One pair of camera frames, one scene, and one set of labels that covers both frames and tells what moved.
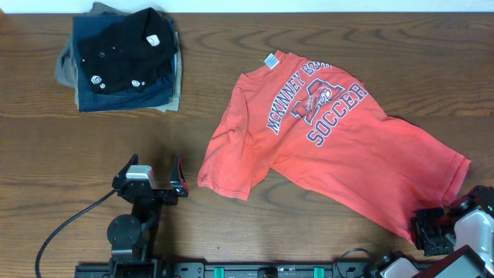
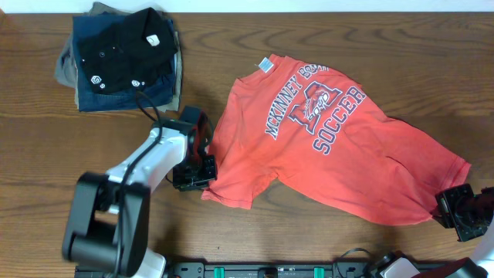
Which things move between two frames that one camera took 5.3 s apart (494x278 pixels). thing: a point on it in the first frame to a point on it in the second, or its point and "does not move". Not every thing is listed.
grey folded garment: [65, 69] does not move
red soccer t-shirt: [323, 128] does not move
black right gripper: [431, 230] to [452, 208]
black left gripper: [153, 194] to [197, 174]
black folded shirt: [122, 56] does not move
